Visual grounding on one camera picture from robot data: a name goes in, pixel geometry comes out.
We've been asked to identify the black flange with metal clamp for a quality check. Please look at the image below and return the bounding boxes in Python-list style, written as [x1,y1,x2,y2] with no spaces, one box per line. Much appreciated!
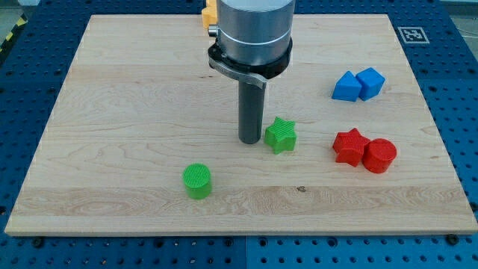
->
[208,40,293,90]

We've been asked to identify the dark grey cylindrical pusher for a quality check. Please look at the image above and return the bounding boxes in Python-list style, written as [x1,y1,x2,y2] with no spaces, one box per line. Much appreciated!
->
[238,82,265,144]

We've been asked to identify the green star block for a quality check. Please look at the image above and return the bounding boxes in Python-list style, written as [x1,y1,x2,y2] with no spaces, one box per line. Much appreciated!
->
[264,117,297,155]

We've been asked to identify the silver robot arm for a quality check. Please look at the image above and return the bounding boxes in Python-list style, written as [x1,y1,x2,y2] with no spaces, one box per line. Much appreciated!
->
[208,0,296,144]

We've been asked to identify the red star block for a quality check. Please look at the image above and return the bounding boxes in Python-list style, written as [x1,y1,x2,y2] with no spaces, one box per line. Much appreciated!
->
[332,128,370,167]

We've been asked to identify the yellow block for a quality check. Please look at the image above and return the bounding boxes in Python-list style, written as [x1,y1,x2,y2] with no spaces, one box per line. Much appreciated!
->
[201,0,217,28]

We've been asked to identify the blue triangular block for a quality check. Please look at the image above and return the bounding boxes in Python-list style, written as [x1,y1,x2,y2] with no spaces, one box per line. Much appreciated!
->
[332,71,362,102]

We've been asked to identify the green cylinder block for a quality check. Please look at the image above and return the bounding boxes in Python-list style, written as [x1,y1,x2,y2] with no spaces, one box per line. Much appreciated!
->
[182,163,212,200]

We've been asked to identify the blue cube block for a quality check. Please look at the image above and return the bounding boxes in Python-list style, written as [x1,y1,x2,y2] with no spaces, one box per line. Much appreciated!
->
[356,67,385,101]

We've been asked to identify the wooden board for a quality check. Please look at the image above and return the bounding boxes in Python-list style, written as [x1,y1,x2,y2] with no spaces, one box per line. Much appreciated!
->
[5,14,477,236]

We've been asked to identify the red cylinder block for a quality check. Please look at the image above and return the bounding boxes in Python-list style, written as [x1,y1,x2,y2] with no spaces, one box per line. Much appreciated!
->
[362,138,397,173]

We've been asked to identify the white fiducial marker tag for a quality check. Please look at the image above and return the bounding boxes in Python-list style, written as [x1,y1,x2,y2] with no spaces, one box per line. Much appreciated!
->
[398,26,429,44]

